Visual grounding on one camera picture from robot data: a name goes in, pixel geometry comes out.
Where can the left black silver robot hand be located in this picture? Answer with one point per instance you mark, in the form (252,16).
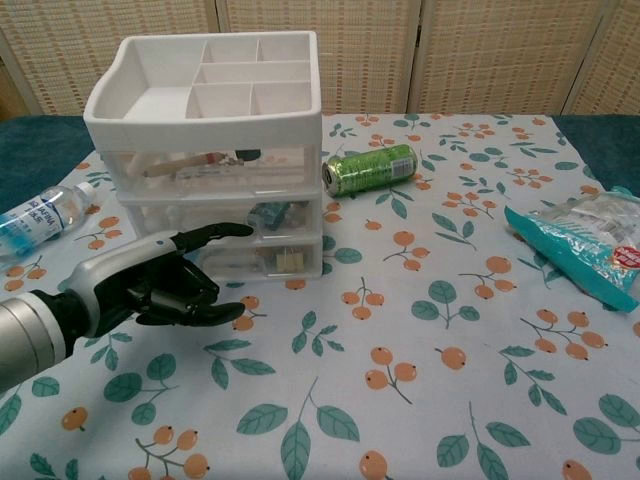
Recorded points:
(125,265)

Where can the white plastic drawer organizer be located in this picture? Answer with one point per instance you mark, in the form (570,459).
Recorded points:
(200,131)

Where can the small green patterned packet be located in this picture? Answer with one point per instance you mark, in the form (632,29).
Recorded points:
(270,214)

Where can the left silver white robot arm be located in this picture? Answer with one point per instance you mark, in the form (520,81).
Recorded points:
(25,335)

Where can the clear plastic water bottle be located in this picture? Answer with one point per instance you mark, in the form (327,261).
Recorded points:
(45,212)

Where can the wooden stick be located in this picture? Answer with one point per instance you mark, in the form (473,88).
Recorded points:
(175,166)

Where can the small black part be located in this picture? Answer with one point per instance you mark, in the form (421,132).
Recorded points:
(247,155)

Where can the pale yellow clip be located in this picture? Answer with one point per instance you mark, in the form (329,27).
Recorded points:
(290,262)

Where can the floral fruit print tablecloth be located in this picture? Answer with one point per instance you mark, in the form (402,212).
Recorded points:
(320,400)

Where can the green drink can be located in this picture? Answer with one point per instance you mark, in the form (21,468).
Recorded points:
(370,167)

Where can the woven bamboo folding screen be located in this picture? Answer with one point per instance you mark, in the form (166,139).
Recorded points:
(450,50)

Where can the teal clear snack bag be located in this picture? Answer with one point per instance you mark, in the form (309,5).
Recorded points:
(575,245)

